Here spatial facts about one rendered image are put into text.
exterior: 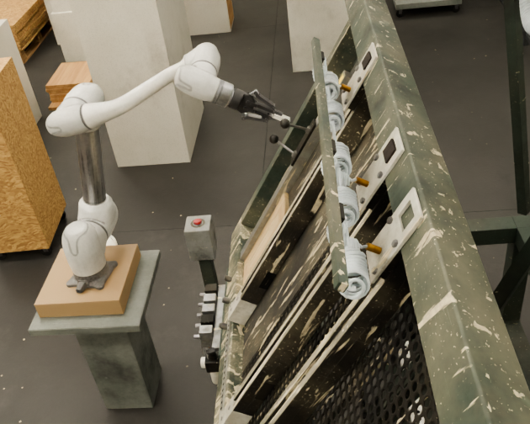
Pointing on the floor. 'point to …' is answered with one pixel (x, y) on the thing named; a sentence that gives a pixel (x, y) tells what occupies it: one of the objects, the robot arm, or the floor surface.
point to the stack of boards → (21, 21)
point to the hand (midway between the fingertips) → (281, 117)
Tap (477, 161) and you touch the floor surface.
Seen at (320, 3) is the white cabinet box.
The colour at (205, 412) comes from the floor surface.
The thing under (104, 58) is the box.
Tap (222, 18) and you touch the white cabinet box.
